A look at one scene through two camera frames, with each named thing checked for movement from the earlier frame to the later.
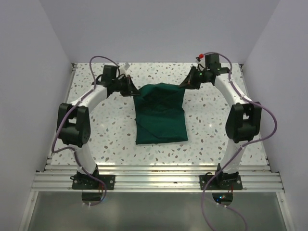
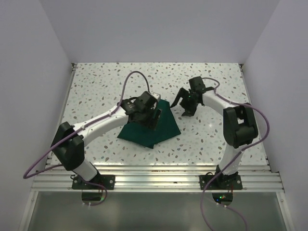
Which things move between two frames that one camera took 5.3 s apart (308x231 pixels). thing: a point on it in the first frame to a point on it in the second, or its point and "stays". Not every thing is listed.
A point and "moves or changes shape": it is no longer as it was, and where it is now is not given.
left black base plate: (86, 182) stays
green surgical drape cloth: (160, 117) moves or changes shape
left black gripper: (131, 91) to (151, 122)
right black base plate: (221, 182) stays
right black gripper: (188, 83) to (190, 110)
